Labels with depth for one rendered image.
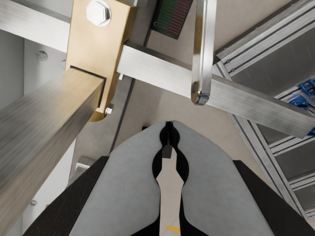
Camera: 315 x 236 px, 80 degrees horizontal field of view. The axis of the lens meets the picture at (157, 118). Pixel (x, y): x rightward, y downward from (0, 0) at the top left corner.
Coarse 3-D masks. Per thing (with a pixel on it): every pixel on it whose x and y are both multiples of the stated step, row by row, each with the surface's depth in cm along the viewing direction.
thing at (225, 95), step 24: (0, 0) 18; (24, 0) 20; (0, 24) 19; (24, 24) 18; (48, 24) 18; (144, 48) 21; (120, 72) 20; (144, 72) 20; (168, 72) 20; (216, 96) 21; (240, 96) 21; (264, 96) 22; (264, 120) 23; (288, 120) 22; (312, 120) 22
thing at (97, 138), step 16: (128, 0) 28; (144, 16) 29; (144, 32) 30; (128, 80) 34; (128, 96) 36; (112, 112) 37; (96, 128) 39; (112, 128) 39; (80, 144) 41; (96, 144) 41; (112, 144) 41; (96, 160) 44
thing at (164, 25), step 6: (168, 0) 27; (174, 0) 27; (162, 6) 28; (168, 6) 28; (174, 6) 28; (162, 12) 28; (168, 12) 28; (162, 18) 29; (168, 18) 28; (162, 24) 29
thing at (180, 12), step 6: (180, 0) 27; (186, 0) 27; (180, 6) 28; (186, 6) 28; (174, 12) 28; (180, 12) 28; (186, 12) 28; (174, 18) 28; (180, 18) 28; (174, 24) 29; (180, 24) 29; (168, 30) 29; (174, 30) 29
